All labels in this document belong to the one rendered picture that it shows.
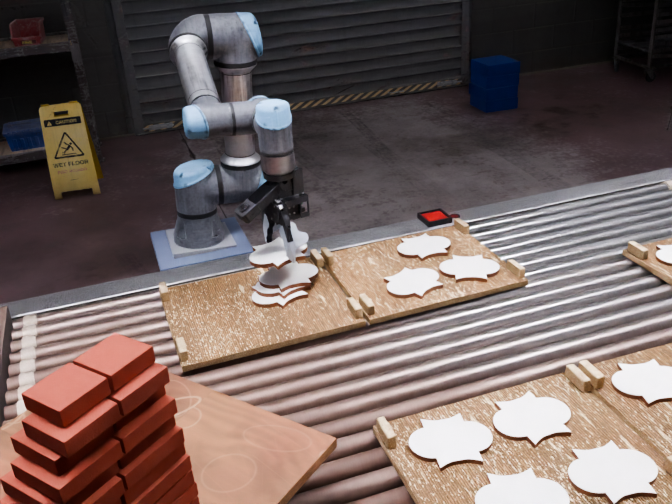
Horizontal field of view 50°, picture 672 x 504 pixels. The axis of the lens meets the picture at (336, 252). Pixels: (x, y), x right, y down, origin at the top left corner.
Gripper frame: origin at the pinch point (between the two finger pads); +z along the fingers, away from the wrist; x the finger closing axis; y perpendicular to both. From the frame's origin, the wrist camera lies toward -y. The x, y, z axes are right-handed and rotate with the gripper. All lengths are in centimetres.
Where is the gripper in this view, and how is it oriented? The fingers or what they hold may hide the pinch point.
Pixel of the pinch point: (278, 252)
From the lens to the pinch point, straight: 171.6
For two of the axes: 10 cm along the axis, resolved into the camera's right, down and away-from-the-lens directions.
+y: 8.3, -2.9, 4.7
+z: 0.5, 8.9, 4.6
